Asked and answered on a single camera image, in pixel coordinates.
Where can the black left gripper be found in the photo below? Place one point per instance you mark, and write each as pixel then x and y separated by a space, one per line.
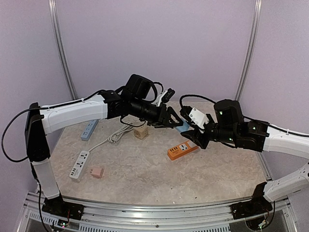
pixel 163 117

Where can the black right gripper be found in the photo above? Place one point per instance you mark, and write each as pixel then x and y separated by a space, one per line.
pixel 205 133

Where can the blue usb charger plug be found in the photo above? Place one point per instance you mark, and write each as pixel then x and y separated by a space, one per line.
pixel 184 127

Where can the orange power strip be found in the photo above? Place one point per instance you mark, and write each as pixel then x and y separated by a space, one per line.
pixel 181 150

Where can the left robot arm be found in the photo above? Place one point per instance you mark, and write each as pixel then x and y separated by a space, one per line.
pixel 138 98

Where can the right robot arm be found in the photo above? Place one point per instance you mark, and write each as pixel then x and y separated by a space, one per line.
pixel 234 129

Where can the pink usb charger plug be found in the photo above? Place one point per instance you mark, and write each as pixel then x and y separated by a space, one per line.
pixel 97 172

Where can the beige cube socket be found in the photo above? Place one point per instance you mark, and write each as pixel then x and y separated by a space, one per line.
pixel 141 132

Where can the blue power strip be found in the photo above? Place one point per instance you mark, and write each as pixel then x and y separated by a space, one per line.
pixel 87 132

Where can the white power strip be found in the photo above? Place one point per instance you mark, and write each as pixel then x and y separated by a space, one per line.
pixel 80 166

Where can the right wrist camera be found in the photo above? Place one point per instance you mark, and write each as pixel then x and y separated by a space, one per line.
pixel 194 117

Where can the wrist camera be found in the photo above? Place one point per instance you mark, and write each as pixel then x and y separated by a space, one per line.
pixel 164 97
pixel 194 117

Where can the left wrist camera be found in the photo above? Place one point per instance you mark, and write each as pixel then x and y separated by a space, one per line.
pixel 164 97

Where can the right aluminium frame post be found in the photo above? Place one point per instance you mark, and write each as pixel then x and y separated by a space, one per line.
pixel 250 48

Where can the aluminium frame post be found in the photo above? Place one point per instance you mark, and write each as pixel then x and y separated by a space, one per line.
pixel 60 47
pixel 250 48

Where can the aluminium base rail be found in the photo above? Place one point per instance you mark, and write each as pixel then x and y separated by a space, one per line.
pixel 120 217

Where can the left aluminium frame post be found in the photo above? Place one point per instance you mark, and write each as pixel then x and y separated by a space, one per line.
pixel 60 47

